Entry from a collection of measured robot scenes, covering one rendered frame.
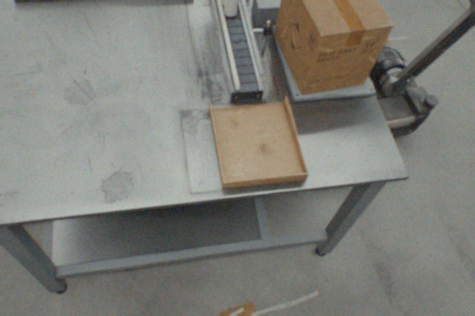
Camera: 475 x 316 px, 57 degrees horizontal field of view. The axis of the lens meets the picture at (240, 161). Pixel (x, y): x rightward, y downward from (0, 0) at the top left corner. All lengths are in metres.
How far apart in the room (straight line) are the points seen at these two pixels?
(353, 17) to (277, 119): 0.39
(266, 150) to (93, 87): 0.61
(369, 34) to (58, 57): 1.03
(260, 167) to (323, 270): 0.93
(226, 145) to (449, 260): 1.42
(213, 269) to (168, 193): 0.85
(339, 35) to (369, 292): 1.27
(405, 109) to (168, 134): 1.45
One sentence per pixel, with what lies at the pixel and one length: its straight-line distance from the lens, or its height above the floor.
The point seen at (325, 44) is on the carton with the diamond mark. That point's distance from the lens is 1.38.
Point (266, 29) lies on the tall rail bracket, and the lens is 1.55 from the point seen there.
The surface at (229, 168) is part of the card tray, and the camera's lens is 1.34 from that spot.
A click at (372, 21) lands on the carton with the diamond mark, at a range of 1.44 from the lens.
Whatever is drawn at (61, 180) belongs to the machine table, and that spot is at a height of 0.83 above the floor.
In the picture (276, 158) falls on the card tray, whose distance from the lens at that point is 1.38.
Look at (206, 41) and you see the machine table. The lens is 1.68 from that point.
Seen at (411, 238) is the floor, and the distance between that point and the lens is 2.39.
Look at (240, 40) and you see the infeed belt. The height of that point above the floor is 0.88.
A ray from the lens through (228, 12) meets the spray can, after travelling 1.69.
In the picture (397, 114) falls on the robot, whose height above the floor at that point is 0.24.
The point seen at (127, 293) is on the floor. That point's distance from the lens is 2.08.
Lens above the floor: 1.99
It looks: 58 degrees down
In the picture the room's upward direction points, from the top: 10 degrees clockwise
